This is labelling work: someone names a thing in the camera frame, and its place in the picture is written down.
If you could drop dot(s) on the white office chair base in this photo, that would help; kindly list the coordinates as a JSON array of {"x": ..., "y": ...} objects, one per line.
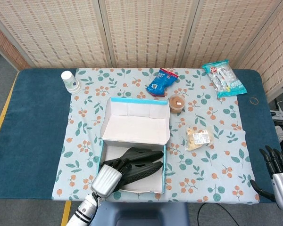
[{"x": 281, "y": 115}]

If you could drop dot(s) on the white paper cup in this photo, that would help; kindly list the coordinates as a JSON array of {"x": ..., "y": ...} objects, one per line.
[{"x": 69, "y": 81}]

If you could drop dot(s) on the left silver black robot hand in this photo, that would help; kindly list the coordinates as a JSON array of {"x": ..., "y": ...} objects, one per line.
[{"x": 106, "y": 179}]

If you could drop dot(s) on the bamboo folding screen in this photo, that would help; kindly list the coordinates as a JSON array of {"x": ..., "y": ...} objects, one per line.
[{"x": 143, "y": 35}]

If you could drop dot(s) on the rubber band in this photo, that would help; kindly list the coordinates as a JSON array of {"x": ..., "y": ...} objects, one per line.
[{"x": 250, "y": 100}]

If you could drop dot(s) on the teal clear snack package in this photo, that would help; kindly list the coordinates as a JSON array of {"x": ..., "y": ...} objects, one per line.
[{"x": 225, "y": 78}]

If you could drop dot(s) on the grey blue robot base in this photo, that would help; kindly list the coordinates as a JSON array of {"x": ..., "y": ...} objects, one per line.
[{"x": 143, "y": 214}]

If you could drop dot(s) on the blue shoe box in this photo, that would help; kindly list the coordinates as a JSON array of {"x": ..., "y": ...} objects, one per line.
[{"x": 136, "y": 131}]

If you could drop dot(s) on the black shoe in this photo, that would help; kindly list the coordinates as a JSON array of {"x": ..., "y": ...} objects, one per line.
[
  {"x": 146, "y": 155},
  {"x": 141, "y": 174}
]

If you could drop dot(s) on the floral tablecloth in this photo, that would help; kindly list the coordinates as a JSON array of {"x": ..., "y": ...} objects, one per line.
[{"x": 202, "y": 164}]

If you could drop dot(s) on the blue snack bag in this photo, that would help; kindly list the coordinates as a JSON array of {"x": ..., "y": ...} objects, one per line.
[{"x": 160, "y": 83}]

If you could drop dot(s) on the clear bag pale snacks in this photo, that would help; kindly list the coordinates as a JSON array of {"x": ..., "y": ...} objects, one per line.
[{"x": 199, "y": 139}]

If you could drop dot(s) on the round clear tub brown food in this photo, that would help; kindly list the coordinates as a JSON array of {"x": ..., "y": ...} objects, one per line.
[{"x": 177, "y": 103}]

